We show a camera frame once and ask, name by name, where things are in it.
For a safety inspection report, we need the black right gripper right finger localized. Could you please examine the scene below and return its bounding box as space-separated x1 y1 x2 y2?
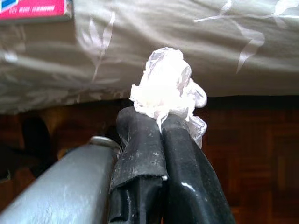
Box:
161 113 237 224

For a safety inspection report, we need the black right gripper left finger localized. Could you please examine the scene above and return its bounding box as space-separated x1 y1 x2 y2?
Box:
109 106 168 224

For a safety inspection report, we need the white plastic bag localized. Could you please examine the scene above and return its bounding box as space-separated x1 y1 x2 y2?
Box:
128 46 208 149

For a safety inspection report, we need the pink manga book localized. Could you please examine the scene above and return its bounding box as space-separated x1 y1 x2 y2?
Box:
0 0 74 25

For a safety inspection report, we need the silver robot right leg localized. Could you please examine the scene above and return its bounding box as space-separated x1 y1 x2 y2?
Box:
0 136 121 224

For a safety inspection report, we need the beige leaf-print bed sheet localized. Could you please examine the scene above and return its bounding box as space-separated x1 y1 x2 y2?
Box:
0 0 299 115

